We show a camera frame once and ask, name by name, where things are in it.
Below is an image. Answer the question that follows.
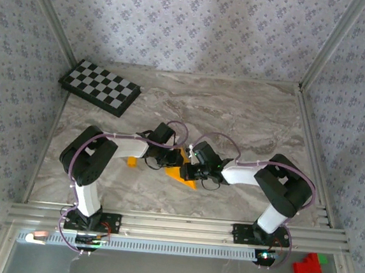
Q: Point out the orange cloth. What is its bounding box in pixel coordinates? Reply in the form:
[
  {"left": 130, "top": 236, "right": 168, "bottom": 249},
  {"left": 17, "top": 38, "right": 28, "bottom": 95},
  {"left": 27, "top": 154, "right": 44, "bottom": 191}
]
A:
[{"left": 163, "top": 146, "right": 201, "bottom": 192}]

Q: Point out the black white checkerboard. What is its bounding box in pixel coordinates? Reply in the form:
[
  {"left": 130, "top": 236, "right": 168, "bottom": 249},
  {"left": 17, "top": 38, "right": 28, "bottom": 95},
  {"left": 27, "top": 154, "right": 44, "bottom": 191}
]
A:
[{"left": 55, "top": 56, "right": 144, "bottom": 120}]

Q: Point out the red brick block stack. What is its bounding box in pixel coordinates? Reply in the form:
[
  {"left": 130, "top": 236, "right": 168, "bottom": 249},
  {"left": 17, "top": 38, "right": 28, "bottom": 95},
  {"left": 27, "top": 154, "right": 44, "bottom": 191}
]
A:
[{"left": 291, "top": 251, "right": 325, "bottom": 273}]

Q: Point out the small pink white object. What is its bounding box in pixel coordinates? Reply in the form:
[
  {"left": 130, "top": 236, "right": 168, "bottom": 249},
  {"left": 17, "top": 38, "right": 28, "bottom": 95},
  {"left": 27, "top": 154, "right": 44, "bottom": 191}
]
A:
[{"left": 25, "top": 230, "right": 50, "bottom": 244}]

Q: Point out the thin black cable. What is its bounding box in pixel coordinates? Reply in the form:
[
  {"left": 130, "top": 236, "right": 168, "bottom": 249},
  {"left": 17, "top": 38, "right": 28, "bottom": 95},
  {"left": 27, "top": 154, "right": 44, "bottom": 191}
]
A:
[
  {"left": 143, "top": 157, "right": 165, "bottom": 171},
  {"left": 199, "top": 176, "right": 221, "bottom": 192}
]

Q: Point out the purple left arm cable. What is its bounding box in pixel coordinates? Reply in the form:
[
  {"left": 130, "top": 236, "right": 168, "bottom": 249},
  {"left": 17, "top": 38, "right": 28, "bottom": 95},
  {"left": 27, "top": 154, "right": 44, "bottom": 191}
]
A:
[{"left": 55, "top": 111, "right": 191, "bottom": 265}]

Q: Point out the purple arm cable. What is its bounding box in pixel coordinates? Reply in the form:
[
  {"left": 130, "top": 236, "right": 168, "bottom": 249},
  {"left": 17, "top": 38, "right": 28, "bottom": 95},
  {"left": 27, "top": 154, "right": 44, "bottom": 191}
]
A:
[
  {"left": 55, "top": 111, "right": 191, "bottom": 265},
  {"left": 179, "top": 130, "right": 322, "bottom": 273}
]

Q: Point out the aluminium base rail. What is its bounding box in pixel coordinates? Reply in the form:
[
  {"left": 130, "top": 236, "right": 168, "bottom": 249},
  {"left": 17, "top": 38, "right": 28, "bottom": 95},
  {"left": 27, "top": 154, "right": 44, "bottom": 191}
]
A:
[{"left": 4, "top": 200, "right": 353, "bottom": 256}]

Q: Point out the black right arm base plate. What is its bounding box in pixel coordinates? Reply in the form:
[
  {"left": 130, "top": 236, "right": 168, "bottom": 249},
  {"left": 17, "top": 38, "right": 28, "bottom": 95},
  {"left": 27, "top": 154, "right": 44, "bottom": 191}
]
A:
[{"left": 231, "top": 222, "right": 292, "bottom": 249}]

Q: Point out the grey slotted cable duct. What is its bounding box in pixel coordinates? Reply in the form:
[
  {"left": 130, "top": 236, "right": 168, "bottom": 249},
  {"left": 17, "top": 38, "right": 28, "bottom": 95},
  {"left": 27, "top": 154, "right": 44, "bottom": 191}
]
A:
[{"left": 16, "top": 228, "right": 268, "bottom": 265}]

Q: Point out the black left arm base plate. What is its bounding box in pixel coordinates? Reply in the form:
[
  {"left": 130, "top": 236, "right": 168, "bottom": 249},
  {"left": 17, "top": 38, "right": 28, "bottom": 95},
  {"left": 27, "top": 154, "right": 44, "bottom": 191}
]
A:
[{"left": 62, "top": 208, "right": 123, "bottom": 234}]

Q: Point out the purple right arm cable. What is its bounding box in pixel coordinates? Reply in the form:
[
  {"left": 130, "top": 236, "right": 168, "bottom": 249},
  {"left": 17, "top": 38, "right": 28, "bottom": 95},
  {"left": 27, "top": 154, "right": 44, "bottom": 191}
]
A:
[{"left": 179, "top": 130, "right": 322, "bottom": 273}]

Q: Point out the aluminium side rail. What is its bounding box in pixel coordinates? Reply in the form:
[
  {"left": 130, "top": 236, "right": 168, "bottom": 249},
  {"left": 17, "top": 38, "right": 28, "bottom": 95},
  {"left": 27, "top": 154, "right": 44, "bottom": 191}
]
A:
[{"left": 285, "top": 85, "right": 347, "bottom": 229}]

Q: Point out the aluminium corner post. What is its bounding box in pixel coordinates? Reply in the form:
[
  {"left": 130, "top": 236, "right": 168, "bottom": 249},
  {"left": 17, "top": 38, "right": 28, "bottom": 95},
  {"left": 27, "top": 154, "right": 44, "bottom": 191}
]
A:
[
  {"left": 298, "top": 0, "right": 365, "bottom": 95},
  {"left": 16, "top": 0, "right": 83, "bottom": 67}
]

